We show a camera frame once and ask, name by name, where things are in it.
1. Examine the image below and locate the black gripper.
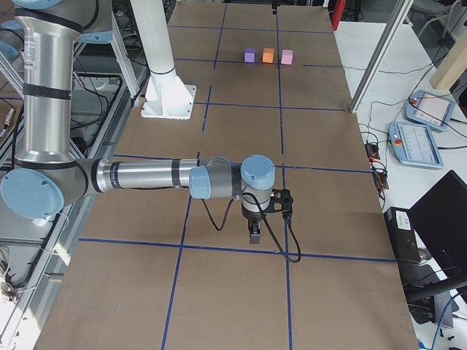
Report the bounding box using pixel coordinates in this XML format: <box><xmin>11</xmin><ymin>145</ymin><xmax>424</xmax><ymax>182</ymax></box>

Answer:
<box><xmin>243</xmin><ymin>210</ymin><xmax>263</xmax><ymax>244</ymax></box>

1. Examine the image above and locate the orange foam block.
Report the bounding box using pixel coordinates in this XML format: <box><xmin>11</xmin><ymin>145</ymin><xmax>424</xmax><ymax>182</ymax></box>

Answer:
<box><xmin>262</xmin><ymin>47</ymin><xmax>274</xmax><ymax>63</ymax></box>

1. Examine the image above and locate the black power strip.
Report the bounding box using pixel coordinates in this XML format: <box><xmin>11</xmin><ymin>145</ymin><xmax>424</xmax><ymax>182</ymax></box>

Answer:
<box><xmin>364</xmin><ymin>142</ymin><xmax>389</xmax><ymax>193</ymax></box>

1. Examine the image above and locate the black box on table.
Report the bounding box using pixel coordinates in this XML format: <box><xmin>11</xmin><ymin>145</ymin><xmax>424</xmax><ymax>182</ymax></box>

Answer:
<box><xmin>384</xmin><ymin>207</ymin><xmax>420</xmax><ymax>264</ymax></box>

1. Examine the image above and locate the dark purple foam block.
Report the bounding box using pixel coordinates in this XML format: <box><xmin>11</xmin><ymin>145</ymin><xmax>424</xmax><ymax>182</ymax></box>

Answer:
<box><xmin>244</xmin><ymin>47</ymin><xmax>256</xmax><ymax>63</ymax></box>

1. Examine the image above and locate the light pink foam block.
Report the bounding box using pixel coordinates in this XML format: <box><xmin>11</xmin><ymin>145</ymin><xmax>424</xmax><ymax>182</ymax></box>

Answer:
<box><xmin>281</xmin><ymin>50</ymin><xmax>293</xmax><ymax>65</ymax></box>

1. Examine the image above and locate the near teach pendant tablet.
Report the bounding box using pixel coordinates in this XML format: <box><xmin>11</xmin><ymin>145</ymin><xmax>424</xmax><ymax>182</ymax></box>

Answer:
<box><xmin>388</xmin><ymin>121</ymin><xmax>444</xmax><ymax>169</ymax></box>

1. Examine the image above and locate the teach pendant tablet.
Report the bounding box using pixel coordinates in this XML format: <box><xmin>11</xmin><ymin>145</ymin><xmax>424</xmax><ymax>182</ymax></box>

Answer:
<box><xmin>388</xmin><ymin>121</ymin><xmax>444</xmax><ymax>169</ymax></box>
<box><xmin>405</xmin><ymin>90</ymin><xmax>455</xmax><ymax>131</ymax></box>

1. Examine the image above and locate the black monitor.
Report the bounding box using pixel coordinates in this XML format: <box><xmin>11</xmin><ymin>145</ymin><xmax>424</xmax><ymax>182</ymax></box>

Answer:
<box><xmin>406</xmin><ymin>170</ymin><xmax>466</xmax><ymax>303</ymax></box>

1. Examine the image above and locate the far teach pendant tablet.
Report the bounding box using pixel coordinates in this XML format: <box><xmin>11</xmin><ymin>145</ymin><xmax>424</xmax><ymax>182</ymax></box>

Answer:
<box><xmin>405</xmin><ymin>90</ymin><xmax>455</xmax><ymax>131</ymax></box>

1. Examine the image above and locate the wooden beam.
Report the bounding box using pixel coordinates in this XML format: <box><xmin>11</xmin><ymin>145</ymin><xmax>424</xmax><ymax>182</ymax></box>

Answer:
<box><xmin>430</xmin><ymin>30</ymin><xmax>467</xmax><ymax>90</ymax></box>

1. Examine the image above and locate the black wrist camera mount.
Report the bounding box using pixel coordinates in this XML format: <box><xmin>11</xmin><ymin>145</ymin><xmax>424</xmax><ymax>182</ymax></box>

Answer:
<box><xmin>263</xmin><ymin>188</ymin><xmax>293</xmax><ymax>217</ymax></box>

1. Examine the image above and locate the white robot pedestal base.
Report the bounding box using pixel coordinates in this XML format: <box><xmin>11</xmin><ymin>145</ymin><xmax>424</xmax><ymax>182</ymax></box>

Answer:
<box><xmin>131</xmin><ymin>0</ymin><xmax>196</xmax><ymax>120</ymax></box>

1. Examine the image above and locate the aluminium frame rack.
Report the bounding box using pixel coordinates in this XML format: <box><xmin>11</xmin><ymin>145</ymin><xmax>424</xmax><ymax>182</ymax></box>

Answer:
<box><xmin>0</xmin><ymin>10</ymin><xmax>147</xmax><ymax>350</ymax></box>

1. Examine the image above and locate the aluminium frame post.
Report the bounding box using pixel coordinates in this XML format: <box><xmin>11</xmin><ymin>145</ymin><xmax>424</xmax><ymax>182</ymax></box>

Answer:
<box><xmin>350</xmin><ymin>0</ymin><xmax>414</xmax><ymax>113</ymax></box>

